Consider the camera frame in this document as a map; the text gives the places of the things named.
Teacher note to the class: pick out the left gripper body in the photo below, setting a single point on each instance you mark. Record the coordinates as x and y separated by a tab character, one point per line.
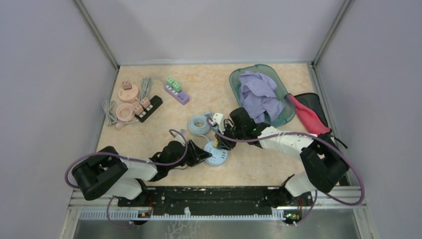
193	157

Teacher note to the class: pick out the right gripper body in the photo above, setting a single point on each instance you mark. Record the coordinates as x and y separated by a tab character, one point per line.
228	144

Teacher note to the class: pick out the blue round power socket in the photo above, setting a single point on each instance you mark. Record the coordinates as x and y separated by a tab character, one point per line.
218	156

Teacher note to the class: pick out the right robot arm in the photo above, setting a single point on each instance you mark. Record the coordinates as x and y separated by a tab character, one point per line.
323	165

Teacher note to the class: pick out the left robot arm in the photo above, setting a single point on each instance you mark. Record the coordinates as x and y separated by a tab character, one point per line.
108	174

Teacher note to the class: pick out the green plug right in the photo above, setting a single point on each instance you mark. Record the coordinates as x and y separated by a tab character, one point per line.
176	86

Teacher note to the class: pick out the green plug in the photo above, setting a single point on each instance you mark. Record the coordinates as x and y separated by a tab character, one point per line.
176	86
170	81

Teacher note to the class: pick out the green plug left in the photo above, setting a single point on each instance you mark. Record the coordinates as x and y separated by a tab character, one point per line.
170	81

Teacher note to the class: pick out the pink round power socket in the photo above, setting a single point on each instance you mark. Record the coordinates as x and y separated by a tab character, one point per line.
130	95

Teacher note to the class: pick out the lavender cloth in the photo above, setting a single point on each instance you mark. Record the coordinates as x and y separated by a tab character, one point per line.
258	98

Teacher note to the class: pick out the teal plastic basin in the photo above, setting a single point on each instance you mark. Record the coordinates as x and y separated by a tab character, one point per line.
287	113

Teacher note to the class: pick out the purple power strip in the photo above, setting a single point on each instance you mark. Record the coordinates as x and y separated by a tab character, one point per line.
181	96

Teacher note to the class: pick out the black power strip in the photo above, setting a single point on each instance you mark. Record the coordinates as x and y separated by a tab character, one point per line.
155	103

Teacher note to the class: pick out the red and black bag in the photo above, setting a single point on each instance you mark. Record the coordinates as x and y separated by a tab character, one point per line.
309	111

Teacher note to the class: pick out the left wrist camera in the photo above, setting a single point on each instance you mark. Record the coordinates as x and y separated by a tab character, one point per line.
180	136

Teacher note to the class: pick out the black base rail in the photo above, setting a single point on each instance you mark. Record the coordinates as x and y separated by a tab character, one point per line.
215	201

